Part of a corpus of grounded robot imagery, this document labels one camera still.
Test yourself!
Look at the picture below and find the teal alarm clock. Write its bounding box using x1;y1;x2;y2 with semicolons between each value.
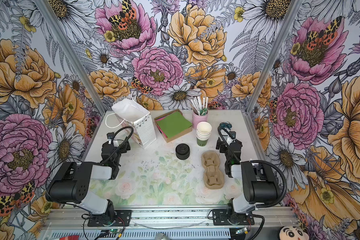
219;122;232;130

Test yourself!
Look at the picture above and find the aluminium front rail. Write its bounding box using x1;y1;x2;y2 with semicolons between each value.
40;205;299;240

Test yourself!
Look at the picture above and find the brown cardboard cup carrier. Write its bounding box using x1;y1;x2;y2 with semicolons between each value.
201;151;225;190

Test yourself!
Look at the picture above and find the stack of paper cups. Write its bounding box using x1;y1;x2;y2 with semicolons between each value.
196;122;212;147

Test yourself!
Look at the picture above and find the white floral gift bag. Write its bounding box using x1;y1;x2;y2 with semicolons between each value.
105;99;157;149

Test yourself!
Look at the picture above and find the cartoon plush toy head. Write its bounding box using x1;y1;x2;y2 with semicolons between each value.
278;226;310;240

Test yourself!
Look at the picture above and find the pink cup holder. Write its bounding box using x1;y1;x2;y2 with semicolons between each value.
192;112;208;129

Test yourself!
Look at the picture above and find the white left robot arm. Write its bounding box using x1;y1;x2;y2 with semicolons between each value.
46;127;134;226

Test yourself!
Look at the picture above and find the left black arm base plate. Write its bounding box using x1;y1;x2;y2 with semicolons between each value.
88;210;132;227

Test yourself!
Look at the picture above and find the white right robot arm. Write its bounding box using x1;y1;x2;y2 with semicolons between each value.
213;137;288;225

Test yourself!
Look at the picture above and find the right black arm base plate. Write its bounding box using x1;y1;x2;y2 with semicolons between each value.
209;209;255;226

